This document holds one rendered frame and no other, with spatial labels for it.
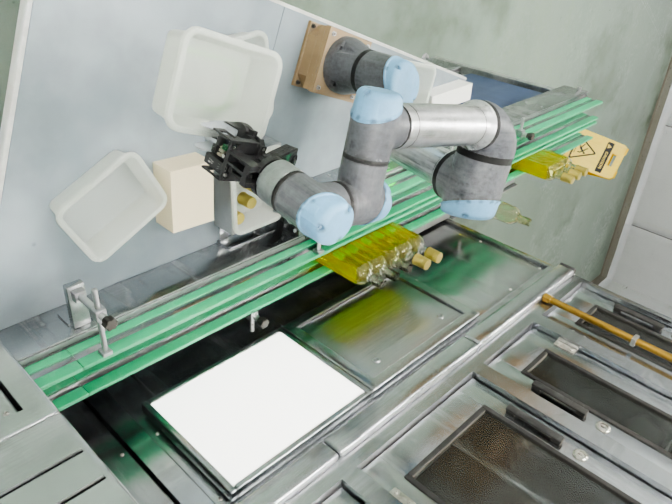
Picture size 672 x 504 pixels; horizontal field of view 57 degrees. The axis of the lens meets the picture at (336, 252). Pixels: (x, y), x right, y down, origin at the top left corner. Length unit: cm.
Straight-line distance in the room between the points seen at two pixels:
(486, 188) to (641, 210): 664
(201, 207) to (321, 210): 72
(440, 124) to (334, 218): 28
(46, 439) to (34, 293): 57
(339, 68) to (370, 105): 74
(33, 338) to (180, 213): 42
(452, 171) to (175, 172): 63
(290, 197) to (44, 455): 51
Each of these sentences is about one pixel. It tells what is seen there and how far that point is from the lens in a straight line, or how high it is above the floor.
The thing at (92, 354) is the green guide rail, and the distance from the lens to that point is 145.
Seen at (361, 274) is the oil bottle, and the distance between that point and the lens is 172.
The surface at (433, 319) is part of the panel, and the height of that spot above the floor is 124.
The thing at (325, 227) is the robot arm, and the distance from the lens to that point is 90.
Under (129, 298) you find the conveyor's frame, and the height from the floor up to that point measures 83.
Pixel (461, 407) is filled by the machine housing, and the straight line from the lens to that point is 163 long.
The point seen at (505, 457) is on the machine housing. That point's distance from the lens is 155.
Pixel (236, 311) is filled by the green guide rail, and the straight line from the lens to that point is 164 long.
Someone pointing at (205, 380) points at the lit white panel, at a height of 102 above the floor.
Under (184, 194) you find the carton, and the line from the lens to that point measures 154.
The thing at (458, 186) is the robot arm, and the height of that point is 139.
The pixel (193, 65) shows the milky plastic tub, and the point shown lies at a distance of 118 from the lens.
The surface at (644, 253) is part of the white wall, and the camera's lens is 806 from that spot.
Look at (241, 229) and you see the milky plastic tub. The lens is 168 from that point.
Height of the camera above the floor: 200
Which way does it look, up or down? 35 degrees down
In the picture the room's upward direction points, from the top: 119 degrees clockwise
